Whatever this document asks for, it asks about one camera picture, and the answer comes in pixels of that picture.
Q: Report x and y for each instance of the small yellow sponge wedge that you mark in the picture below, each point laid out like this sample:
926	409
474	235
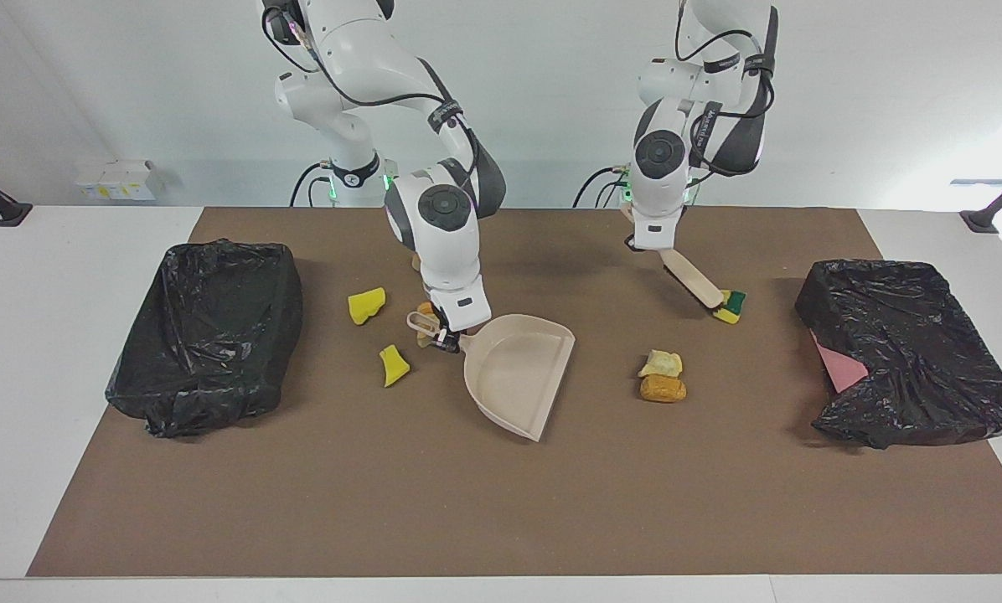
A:
394	368

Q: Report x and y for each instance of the beige hand brush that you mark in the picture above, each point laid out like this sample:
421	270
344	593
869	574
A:
694	280

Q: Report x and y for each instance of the black bag over pink bin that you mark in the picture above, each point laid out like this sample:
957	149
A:
911	335

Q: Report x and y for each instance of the cream sponge chunk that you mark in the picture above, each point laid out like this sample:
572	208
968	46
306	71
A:
662	364

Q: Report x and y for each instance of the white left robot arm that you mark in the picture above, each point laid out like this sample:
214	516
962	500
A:
664	209

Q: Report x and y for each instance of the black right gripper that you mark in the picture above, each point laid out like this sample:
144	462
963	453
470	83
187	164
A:
442	320

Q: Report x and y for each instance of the brown sponge chunk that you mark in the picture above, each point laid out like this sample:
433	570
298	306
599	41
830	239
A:
663	389

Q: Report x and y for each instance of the white wall box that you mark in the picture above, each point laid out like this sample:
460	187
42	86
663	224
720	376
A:
120	180

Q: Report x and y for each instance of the beige plastic dustpan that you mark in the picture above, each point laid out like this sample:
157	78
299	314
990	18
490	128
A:
518	368

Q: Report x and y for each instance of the pink bin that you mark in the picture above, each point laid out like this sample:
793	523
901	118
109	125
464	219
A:
840	373

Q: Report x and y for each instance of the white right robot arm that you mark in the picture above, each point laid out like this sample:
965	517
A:
434	243

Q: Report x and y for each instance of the black bag lined bin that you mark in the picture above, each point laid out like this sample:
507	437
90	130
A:
208	335

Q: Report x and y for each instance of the brown table mat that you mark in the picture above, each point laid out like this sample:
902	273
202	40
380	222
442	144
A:
501	502

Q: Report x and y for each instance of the large yellow sponge piece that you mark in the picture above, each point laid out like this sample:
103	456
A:
365	307

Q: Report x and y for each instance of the green and yellow sponge piece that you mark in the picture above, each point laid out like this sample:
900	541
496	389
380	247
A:
731	314

